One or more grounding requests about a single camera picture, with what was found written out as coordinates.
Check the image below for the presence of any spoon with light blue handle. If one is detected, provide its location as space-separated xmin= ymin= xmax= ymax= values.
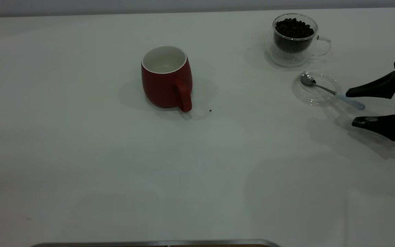
xmin=300 ymin=74 xmax=366 ymax=110

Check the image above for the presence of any red mug white inside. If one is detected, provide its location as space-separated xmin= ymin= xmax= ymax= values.
xmin=141 ymin=46 xmax=193 ymax=113

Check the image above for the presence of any coffee beans pile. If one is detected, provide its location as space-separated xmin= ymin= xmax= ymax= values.
xmin=275 ymin=18 xmax=315 ymax=54

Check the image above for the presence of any small clear glass dish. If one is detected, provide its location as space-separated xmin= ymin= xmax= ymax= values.
xmin=292 ymin=70 xmax=341 ymax=106

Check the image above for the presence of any clear glass saucer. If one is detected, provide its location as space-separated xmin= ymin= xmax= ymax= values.
xmin=265 ymin=39 xmax=313 ymax=68

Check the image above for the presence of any metal tray edge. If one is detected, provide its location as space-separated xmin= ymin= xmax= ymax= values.
xmin=29 ymin=239 xmax=282 ymax=247

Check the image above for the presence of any glass cup with handle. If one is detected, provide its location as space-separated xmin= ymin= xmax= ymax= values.
xmin=272 ymin=13 xmax=332 ymax=65

